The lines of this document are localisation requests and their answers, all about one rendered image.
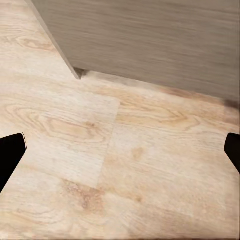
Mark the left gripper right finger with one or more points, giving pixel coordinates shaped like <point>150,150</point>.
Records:
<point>232,149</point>

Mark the dishwasher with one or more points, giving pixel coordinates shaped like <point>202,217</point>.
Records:
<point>191,45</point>

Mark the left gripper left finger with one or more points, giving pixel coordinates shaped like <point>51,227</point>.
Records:
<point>12,149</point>

